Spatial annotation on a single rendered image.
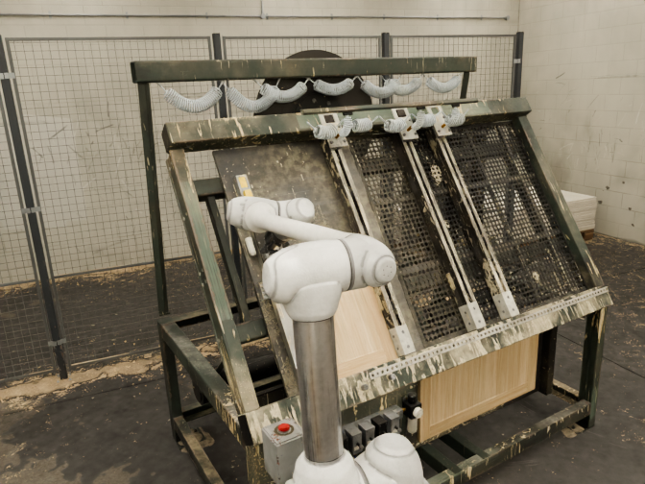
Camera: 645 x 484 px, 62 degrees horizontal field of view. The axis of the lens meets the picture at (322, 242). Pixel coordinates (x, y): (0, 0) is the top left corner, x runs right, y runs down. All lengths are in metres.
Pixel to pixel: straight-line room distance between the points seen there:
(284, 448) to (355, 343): 0.64
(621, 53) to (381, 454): 6.81
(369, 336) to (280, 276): 1.21
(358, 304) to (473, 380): 0.98
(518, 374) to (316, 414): 2.17
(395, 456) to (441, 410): 1.53
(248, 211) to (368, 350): 0.93
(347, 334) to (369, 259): 1.10
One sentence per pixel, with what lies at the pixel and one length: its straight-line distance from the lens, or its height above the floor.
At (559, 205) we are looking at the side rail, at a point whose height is 1.33.
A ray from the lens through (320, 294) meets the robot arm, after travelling 1.24.
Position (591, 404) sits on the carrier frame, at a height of 0.17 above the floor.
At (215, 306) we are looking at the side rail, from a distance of 2.12.
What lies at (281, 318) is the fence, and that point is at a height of 1.16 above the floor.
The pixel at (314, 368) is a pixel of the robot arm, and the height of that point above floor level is 1.40.
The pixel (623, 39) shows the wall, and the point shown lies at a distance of 7.80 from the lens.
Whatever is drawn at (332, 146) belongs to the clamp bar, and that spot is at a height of 1.78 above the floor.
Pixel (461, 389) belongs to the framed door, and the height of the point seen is 0.46.
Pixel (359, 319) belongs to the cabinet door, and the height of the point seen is 1.07.
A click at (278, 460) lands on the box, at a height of 0.87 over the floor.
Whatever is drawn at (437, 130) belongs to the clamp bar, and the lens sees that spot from 2.95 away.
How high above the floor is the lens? 2.05
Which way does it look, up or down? 16 degrees down
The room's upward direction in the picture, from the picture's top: 3 degrees counter-clockwise
